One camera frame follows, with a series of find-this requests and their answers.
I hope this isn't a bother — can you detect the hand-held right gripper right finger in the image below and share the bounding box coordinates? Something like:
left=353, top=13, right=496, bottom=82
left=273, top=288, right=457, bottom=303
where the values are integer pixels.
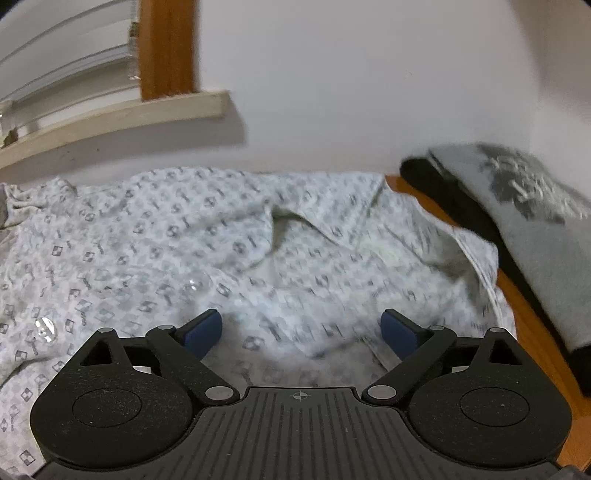
left=362, top=308, right=527, bottom=408

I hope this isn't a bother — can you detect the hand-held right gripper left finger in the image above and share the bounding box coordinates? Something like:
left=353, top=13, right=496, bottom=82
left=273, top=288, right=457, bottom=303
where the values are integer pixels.
left=69, top=309, right=240, bottom=408

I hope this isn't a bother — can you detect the white patterned shirt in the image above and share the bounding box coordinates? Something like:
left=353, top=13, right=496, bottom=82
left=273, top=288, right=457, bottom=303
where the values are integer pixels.
left=0, top=166, right=517, bottom=480

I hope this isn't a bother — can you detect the black folded garment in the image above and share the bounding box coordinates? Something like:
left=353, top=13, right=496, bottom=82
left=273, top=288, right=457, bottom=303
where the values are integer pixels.
left=399, top=157, right=591, bottom=384

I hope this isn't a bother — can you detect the grey printed folded shirt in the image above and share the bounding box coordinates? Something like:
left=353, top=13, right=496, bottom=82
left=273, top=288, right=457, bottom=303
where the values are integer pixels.
left=427, top=144, right=591, bottom=349

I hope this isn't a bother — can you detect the beige windowsill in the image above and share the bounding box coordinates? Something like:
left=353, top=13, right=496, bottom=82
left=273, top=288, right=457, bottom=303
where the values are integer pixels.
left=0, top=90, right=232, bottom=172

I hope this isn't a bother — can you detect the grey roller shutter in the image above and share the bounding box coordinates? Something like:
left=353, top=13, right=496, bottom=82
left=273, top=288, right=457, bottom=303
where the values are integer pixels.
left=0, top=0, right=141, bottom=104

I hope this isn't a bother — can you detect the wooden window frame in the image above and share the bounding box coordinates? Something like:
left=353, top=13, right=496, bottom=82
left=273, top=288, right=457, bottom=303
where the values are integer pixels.
left=139, top=0, right=200, bottom=101

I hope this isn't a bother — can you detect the metal shutter rail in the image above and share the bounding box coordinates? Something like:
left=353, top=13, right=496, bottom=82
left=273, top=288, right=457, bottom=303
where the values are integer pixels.
left=128, top=21, right=141, bottom=84

